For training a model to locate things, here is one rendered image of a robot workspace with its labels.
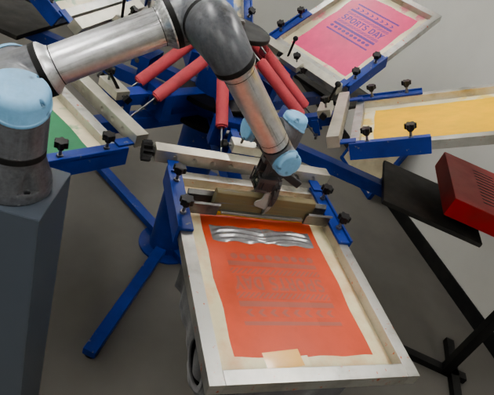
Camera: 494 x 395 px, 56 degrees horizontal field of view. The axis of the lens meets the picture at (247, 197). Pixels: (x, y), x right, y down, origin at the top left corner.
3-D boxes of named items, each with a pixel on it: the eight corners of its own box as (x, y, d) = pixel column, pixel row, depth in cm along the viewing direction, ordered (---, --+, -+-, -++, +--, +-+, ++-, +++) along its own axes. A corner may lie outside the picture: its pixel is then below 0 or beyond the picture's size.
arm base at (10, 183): (-45, 192, 91) (-46, 150, 85) (-6, 154, 103) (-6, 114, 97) (34, 215, 93) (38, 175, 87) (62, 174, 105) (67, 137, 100)
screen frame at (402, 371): (412, 383, 124) (420, 375, 122) (204, 395, 102) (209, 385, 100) (313, 197, 182) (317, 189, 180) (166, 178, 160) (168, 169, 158)
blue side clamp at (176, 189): (188, 244, 140) (194, 226, 136) (172, 243, 138) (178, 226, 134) (176, 183, 162) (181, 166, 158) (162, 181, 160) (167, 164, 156)
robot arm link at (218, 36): (243, 6, 87) (313, 164, 123) (223, -14, 94) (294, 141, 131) (190, 40, 87) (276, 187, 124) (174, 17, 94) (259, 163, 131)
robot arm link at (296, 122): (278, 106, 135) (302, 108, 139) (266, 137, 141) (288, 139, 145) (290, 121, 130) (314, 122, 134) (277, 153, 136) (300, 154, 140)
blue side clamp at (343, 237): (343, 255, 161) (353, 240, 157) (332, 255, 159) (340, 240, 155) (314, 200, 183) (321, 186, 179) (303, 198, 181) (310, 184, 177)
